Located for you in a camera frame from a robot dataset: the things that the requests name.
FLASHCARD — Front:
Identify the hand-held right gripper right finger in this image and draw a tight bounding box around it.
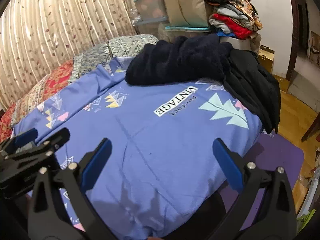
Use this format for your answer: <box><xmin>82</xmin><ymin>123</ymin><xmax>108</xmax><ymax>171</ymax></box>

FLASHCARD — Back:
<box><xmin>212</xmin><ymin>138</ymin><xmax>298</xmax><ymax>240</ymax></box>

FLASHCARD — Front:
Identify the storage box with teal lid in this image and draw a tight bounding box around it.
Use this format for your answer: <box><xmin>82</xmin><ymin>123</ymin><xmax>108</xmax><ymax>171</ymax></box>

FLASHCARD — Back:
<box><xmin>164</xmin><ymin>25</ymin><xmax>218</xmax><ymax>43</ymax></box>

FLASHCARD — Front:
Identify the pile of folded clothes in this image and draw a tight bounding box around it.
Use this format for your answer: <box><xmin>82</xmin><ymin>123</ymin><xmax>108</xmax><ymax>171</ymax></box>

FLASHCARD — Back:
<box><xmin>202</xmin><ymin>0</ymin><xmax>263</xmax><ymax>39</ymax></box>

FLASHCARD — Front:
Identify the wooden door frame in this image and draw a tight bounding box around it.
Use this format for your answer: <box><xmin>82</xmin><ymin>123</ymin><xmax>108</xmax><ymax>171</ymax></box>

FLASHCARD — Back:
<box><xmin>285</xmin><ymin>0</ymin><xmax>310</xmax><ymax>82</ymax></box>

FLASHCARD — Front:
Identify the red patterned blanket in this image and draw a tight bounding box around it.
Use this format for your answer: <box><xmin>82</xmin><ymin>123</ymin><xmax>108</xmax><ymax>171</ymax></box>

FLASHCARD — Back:
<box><xmin>0</xmin><ymin>60</ymin><xmax>75</xmax><ymax>143</ymax></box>

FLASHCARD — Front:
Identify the black garment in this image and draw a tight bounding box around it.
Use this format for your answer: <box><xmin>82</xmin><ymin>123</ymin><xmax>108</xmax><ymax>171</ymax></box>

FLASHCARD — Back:
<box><xmin>222</xmin><ymin>47</ymin><xmax>282</xmax><ymax>134</ymax></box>

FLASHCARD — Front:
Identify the navy fleece garment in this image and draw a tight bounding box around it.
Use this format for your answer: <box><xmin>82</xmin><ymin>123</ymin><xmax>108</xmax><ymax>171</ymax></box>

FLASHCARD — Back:
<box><xmin>124</xmin><ymin>34</ymin><xmax>234</xmax><ymax>85</ymax></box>

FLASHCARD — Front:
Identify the blue printed bedsheet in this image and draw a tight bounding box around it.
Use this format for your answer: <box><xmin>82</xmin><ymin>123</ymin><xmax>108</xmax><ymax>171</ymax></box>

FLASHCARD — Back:
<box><xmin>11</xmin><ymin>56</ymin><xmax>263</xmax><ymax>240</ymax></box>

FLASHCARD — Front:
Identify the wooden chair leg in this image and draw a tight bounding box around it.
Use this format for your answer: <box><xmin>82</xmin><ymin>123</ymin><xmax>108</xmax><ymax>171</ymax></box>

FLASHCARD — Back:
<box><xmin>301</xmin><ymin>110</ymin><xmax>320</xmax><ymax>143</ymax></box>

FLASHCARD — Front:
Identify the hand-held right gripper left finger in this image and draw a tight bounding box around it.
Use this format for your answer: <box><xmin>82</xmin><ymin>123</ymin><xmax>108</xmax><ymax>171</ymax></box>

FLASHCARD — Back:
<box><xmin>27</xmin><ymin>138</ymin><xmax>113</xmax><ymax>240</ymax></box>

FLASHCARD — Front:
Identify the purple mat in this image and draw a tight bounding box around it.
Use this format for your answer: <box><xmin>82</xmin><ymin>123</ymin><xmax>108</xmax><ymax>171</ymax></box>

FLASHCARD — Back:
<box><xmin>220</xmin><ymin>130</ymin><xmax>304</xmax><ymax>230</ymax></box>

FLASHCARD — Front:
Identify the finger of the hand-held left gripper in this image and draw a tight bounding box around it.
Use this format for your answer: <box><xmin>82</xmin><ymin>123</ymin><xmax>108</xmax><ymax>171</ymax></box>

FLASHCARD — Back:
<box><xmin>5</xmin><ymin>127</ymin><xmax>71</xmax><ymax>163</ymax></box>
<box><xmin>0</xmin><ymin>127</ymin><xmax>39</xmax><ymax>157</ymax></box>

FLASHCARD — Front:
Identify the grey patterned pillow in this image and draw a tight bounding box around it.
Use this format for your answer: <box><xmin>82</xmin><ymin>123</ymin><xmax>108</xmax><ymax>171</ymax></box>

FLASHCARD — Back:
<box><xmin>69</xmin><ymin>34</ymin><xmax>159</xmax><ymax>84</ymax></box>

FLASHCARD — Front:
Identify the clear storage box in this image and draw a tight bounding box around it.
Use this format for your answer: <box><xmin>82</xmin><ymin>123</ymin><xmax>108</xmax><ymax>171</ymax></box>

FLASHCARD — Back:
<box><xmin>133</xmin><ymin>0</ymin><xmax>168</xmax><ymax>35</ymax></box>

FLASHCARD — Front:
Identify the cardboard box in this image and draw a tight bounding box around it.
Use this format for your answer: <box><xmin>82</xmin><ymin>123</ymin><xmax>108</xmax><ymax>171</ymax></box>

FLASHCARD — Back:
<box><xmin>257</xmin><ymin>45</ymin><xmax>275</xmax><ymax>75</ymax></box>

